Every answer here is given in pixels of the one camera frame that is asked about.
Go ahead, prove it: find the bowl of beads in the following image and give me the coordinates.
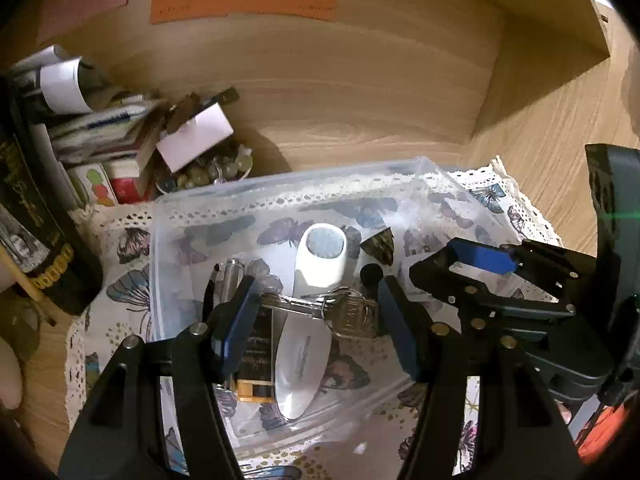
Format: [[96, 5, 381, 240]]
[[154, 142, 254, 195]]

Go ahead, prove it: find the dark amber lighter case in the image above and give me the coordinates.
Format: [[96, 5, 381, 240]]
[[235, 307, 274, 403]]

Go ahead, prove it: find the clear plastic storage box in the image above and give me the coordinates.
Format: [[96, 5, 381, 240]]
[[150, 157, 537, 458]]

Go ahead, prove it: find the silver key bunch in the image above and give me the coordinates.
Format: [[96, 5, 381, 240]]
[[262, 286, 381, 339]]

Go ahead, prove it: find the butterfly print lace cloth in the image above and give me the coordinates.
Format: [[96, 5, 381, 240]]
[[58, 158, 561, 479]]

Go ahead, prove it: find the person's right hand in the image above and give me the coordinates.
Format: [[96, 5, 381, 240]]
[[558, 404, 572, 425]]

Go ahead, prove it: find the dark wine bottle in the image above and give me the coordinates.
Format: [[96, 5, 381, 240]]
[[0, 74, 106, 317]]

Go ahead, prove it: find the white foot file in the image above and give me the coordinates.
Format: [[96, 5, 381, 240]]
[[274, 223, 347, 420]]

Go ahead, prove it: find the pile of papers and booklets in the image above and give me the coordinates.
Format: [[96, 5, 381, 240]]
[[1, 44, 242, 210]]

